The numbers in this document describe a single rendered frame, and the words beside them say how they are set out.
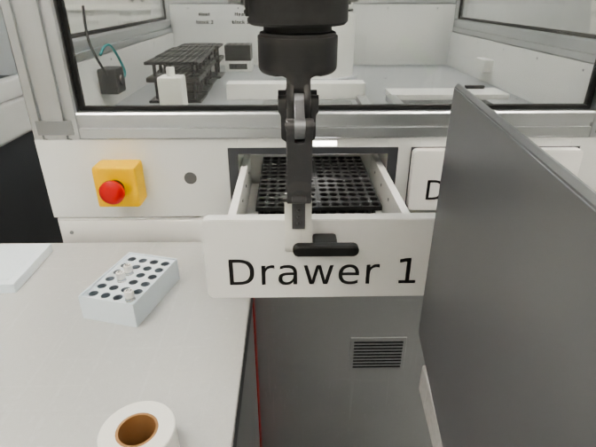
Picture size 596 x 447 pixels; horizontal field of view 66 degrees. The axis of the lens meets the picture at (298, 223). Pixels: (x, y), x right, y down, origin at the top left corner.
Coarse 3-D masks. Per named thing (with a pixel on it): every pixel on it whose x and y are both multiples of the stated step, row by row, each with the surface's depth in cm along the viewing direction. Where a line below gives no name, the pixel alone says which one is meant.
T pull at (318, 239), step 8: (312, 240) 54; (320, 240) 53; (328, 240) 53; (336, 240) 53; (296, 248) 52; (304, 248) 52; (312, 248) 52; (320, 248) 52; (328, 248) 52; (336, 248) 52; (344, 248) 52; (352, 248) 52
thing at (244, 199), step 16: (256, 160) 88; (368, 160) 88; (240, 176) 76; (256, 176) 89; (384, 176) 76; (240, 192) 70; (256, 192) 85; (384, 192) 75; (240, 208) 69; (384, 208) 76; (400, 208) 65
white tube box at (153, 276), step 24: (120, 264) 70; (144, 264) 70; (168, 264) 72; (96, 288) 65; (120, 288) 65; (144, 288) 65; (168, 288) 70; (96, 312) 63; (120, 312) 62; (144, 312) 64
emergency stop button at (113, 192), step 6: (102, 186) 74; (108, 186) 74; (114, 186) 74; (120, 186) 74; (102, 192) 74; (108, 192) 74; (114, 192) 74; (120, 192) 75; (102, 198) 75; (108, 198) 75; (114, 198) 75; (120, 198) 75; (114, 204) 76
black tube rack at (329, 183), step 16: (272, 160) 82; (320, 160) 82; (336, 160) 82; (352, 160) 82; (272, 176) 76; (320, 176) 76; (336, 176) 76; (352, 176) 75; (368, 176) 75; (272, 192) 69; (320, 192) 69; (336, 192) 69; (352, 192) 69; (368, 192) 69
